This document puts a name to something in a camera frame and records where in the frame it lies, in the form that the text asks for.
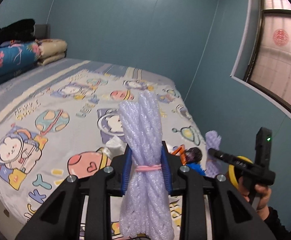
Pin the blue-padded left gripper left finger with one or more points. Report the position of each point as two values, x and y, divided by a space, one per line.
126 170

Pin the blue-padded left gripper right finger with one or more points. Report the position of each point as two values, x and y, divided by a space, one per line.
165 168

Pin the orange snack wrapper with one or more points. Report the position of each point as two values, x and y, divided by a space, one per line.
181 152

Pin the yellow-rimmed dark trash bin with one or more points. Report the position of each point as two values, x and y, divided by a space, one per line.
234 173

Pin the white tissue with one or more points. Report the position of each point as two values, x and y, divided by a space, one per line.
116 146

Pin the white foam net bundle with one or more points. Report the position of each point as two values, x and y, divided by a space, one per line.
145 205

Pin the right hand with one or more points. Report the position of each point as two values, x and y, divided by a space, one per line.
265 193

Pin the blue wrapper piece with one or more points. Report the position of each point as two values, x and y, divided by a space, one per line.
197 167

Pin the small white foam net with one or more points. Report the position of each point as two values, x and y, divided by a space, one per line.
213 164

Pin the cartoon space print bedsheet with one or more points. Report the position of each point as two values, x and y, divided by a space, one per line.
57 177

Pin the beige folded blanket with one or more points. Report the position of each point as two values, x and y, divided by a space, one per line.
51 50

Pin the blue floral folded quilt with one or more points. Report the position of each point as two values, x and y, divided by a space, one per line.
17 58

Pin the grey bed headboard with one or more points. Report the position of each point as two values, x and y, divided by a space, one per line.
42 31

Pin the black clothing pile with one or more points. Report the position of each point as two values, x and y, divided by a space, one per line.
22 30

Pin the window with dark frame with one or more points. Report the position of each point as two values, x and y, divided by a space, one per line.
270 67

